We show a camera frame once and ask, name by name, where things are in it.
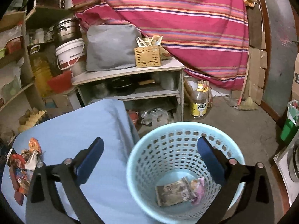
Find green bin with bag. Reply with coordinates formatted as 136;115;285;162
280;100;298;145

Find light blue plastic basket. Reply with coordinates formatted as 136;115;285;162
126;122;245;223

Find cardboard box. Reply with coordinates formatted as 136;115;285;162
44;87;81;118

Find yellow oil jug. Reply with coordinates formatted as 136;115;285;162
29;45;52;98

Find beige printed food packet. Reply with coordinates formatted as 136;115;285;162
155;177;197;207

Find yellow egg tray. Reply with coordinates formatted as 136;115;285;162
18;110;48;133

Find orange snack wrapper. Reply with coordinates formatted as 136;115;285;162
28;138;43;155

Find wooden side cabinet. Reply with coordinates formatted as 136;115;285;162
72;58;185;122

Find white plastic bucket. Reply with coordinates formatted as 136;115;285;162
55;38;86;70

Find steel cooking pot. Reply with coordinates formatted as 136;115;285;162
53;18;82;48

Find red plastic basket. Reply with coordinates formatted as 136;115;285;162
5;36;23;55

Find yellow utensil holder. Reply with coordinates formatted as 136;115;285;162
134;35;163;68

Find oil bottle on floor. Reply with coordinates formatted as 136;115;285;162
191;83;209;117

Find maroon scouring pad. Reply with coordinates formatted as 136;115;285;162
9;165;24;206

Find green plastic tray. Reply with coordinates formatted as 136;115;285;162
0;48;6;58

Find white face mask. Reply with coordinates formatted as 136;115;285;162
25;151;38;171

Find red plastic bowl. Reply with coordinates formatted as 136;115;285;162
47;70;72;94

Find red snack wrapper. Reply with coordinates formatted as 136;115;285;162
9;153;26;169

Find red striped curtain cloth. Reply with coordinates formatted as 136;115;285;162
71;0;249;90

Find pink floral wrapper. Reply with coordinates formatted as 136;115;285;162
190;177;205;205

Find straw broom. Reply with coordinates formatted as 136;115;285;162
234;65;258;111

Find wooden wall shelf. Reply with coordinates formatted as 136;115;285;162
1;6;72;135

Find light blue table cloth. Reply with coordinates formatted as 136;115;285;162
1;99;154;223

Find grey fabric cover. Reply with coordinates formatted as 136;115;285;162
86;25;141;72

